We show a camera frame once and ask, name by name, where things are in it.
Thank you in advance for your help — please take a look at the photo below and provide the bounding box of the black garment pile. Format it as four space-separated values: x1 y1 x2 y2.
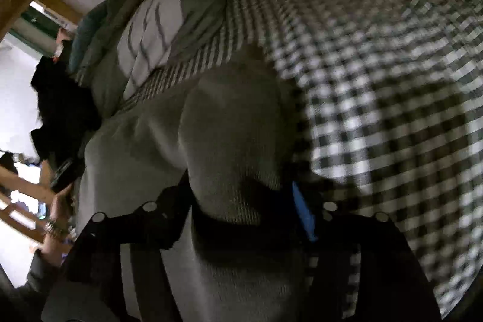
30 40 101 170

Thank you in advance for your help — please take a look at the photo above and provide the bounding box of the dark sleeve forearm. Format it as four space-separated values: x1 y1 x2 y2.
1 250 60 321

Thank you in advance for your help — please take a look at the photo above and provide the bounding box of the person's left hand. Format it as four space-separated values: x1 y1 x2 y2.
40 185 72 267

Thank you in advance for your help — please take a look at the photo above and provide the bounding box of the black white checkered bedsheet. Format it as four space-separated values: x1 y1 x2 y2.
128 0 482 318

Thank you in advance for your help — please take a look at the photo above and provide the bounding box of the grey white striped pillow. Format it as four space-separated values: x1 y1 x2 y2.
75 0 227 119

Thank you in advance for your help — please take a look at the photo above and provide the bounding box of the grey-green sweatshirt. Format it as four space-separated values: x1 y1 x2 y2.
78 47 308 321

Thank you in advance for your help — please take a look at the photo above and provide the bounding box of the teal cushion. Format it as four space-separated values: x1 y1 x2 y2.
67 0 107 74

